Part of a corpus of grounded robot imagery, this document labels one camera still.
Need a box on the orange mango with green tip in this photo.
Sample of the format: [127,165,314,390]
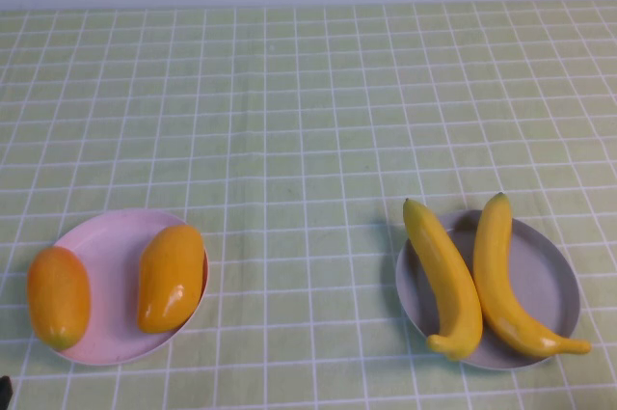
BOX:
[26,245,92,352]

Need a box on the orange yellow mango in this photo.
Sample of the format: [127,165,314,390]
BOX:
[137,224,206,335]

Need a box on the large yellow banana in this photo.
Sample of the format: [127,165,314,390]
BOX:
[472,191,593,360]

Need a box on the pink round plate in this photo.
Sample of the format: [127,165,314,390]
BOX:
[47,208,210,367]

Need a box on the grey round plate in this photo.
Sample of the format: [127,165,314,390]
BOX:
[394,209,581,372]

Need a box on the strongly curved yellow banana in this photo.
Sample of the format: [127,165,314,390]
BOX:
[402,197,484,363]

